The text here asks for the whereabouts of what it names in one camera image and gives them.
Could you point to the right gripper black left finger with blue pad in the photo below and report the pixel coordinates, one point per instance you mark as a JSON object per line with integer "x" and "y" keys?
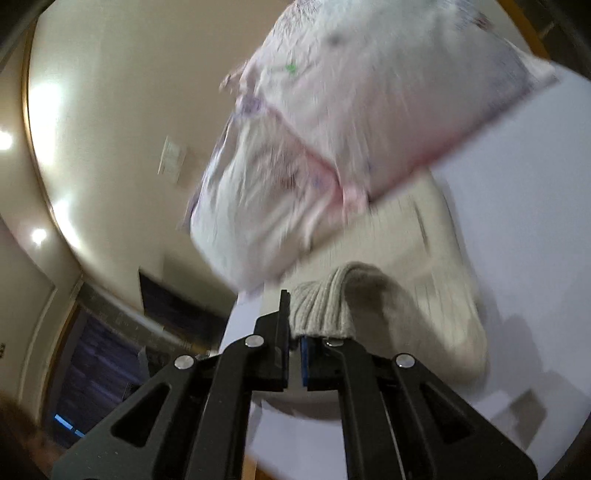
{"x": 190, "y": 420}

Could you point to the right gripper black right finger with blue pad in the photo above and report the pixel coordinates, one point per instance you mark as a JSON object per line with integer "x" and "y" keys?
{"x": 400, "y": 421}

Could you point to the beige cable knit sweater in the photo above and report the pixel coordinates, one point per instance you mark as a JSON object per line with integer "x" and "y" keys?
{"x": 395, "y": 281}

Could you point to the dark window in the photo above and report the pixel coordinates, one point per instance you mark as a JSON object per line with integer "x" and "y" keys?
{"x": 96, "y": 370}

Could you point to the pink floral left pillow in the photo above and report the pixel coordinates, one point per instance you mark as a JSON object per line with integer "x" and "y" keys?
{"x": 263, "y": 202}

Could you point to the pink floral pillow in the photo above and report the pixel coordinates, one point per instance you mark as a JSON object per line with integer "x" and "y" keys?
{"x": 263, "y": 202}
{"x": 378, "y": 88}

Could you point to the lavender bed sheet mattress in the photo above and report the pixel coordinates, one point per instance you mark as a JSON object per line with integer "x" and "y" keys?
{"x": 519, "y": 197}

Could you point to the pink floral right pillow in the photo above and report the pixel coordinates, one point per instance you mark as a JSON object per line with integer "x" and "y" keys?
{"x": 378, "y": 88}

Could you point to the white wall switch plate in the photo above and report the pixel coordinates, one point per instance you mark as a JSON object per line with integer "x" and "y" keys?
{"x": 171, "y": 160}

